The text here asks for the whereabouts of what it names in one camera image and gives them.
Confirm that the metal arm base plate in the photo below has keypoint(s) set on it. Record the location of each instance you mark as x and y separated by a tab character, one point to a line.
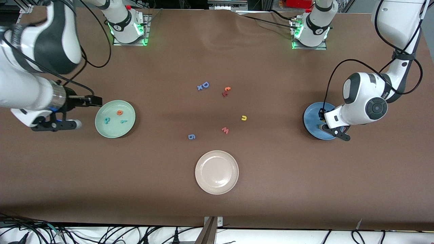
296	46
145	37

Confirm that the metal table clamp bracket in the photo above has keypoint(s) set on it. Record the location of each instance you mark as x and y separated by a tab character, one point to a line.
212	223

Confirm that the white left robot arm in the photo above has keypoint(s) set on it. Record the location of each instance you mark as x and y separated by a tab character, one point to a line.
362	98

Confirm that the blue round plate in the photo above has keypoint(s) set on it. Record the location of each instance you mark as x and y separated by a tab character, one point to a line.
312	118

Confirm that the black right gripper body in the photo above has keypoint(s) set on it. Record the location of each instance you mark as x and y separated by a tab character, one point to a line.
72	100

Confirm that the blue foam capital D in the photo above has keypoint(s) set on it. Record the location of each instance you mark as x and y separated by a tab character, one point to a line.
205	85

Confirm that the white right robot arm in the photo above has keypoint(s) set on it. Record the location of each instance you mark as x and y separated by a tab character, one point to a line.
20	89

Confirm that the aluminium corner bracket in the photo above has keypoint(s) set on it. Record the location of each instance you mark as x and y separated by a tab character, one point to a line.
26	9

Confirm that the beige round plate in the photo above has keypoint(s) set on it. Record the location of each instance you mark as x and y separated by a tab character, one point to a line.
217	173

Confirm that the red box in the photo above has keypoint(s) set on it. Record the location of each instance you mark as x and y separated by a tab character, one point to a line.
295	3

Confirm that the brown table cover sheet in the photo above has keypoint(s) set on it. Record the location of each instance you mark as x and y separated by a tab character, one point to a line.
67	176

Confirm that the mint green round plate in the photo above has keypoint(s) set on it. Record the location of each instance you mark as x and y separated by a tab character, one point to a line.
112	128

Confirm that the coral foam letter w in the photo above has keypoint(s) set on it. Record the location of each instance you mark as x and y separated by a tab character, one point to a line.
225	130

